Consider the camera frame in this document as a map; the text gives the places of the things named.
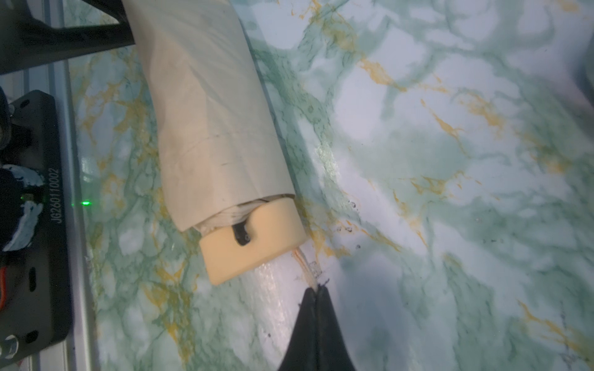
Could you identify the beige umbrella sleeve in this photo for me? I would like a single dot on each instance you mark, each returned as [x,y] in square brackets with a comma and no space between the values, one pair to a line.
[218,147]

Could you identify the beige umbrella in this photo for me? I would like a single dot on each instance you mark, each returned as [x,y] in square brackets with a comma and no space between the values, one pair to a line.
[271,230]

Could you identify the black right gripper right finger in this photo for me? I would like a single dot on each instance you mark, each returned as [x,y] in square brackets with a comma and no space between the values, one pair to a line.
[331,351]

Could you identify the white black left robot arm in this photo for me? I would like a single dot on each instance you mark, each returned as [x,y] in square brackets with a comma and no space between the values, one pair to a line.
[27,42]

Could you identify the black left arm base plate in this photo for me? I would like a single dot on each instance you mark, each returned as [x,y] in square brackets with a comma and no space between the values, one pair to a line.
[36,305]

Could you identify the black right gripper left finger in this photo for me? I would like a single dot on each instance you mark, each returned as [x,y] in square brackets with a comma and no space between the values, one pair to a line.
[302,350]

